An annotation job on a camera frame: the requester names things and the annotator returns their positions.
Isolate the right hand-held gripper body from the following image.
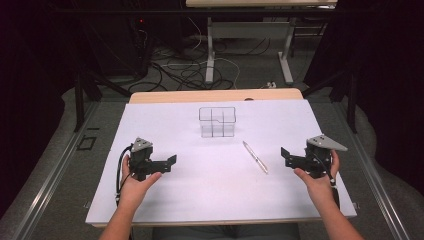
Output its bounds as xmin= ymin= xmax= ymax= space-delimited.
xmin=304 ymin=134 xmax=349 ymax=179

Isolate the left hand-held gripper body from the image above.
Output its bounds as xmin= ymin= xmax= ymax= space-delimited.
xmin=128 ymin=136 xmax=155 ymax=183

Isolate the person's right hand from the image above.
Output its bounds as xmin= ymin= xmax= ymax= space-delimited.
xmin=293 ymin=149 xmax=341 ymax=205

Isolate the person's left hand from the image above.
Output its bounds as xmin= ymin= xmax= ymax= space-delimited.
xmin=118 ymin=154 xmax=164 ymax=209

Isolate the silver pen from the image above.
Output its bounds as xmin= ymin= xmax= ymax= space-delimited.
xmin=242 ymin=140 xmax=270 ymax=175

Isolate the white table sheet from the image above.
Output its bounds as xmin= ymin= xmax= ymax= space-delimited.
xmin=85 ymin=99 xmax=358 ymax=225

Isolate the clear plastic organizer box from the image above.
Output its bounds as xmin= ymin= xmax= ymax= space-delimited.
xmin=198 ymin=106 xmax=237 ymax=139

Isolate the wooden table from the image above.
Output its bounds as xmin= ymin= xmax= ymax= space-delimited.
xmin=85 ymin=87 xmax=358 ymax=229

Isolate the black metal stand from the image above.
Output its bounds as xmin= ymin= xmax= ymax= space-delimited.
xmin=300 ymin=66 xmax=360 ymax=134
xmin=73 ymin=68 xmax=133 ymax=133

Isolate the dark computer tower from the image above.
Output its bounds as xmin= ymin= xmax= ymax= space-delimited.
xmin=128 ymin=15 xmax=155 ymax=79

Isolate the white desk with metal legs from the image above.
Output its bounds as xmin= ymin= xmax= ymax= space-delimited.
xmin=185 ymin=0 xmax=339 ymax=86

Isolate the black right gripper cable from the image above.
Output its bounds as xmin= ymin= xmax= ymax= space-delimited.
xmin=313 ymin=153 xmax=342 ymax=210

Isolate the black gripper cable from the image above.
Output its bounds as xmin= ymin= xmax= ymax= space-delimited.
xmin=114 ymin=145 xmax=134 ymax=207
xmin=313 ymin=153 xmax=342 ymax=210

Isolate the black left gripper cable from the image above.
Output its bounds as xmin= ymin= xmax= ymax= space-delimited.
xmin=114 ymin=145 xmax=134 ymax=207

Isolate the metal floor rail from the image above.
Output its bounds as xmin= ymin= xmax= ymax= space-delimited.
xmin=333 ymin=99 xmax=412 ymax=240
xmin=9 ymin=99 xmax=102 ymax=240

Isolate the tangle of floor cables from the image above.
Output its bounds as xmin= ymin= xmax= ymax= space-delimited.
xmin=128 ymin=16 xmax=273 ymax=93

